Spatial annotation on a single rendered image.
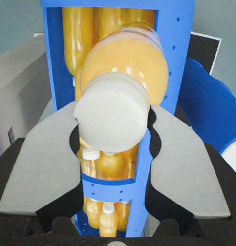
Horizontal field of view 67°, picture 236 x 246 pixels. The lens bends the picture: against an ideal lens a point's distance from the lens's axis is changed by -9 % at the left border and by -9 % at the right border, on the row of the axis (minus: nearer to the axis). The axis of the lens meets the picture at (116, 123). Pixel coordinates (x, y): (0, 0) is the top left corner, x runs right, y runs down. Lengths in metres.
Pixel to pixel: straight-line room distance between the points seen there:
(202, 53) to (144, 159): 1.21
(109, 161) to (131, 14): 0.31
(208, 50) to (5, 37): 1.55
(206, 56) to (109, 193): 1.28
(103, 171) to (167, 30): 0.33
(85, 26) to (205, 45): 1.18
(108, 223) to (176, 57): 0.55
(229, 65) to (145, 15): 1.53
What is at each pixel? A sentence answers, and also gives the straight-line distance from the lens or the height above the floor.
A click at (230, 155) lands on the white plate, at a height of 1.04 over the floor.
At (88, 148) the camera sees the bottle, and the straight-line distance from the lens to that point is 0.43.
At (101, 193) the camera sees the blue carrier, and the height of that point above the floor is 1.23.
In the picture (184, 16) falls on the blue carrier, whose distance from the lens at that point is 0.32.
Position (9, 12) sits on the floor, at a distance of 1.70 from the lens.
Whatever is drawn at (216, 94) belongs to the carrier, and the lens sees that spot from 0.95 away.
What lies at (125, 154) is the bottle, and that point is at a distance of 0.49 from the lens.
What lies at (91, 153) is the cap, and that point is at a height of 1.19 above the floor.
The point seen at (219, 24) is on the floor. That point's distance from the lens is 1.70.
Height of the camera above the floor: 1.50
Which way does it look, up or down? 56 degrees down
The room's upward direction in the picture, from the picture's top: 179 degrees clockwise
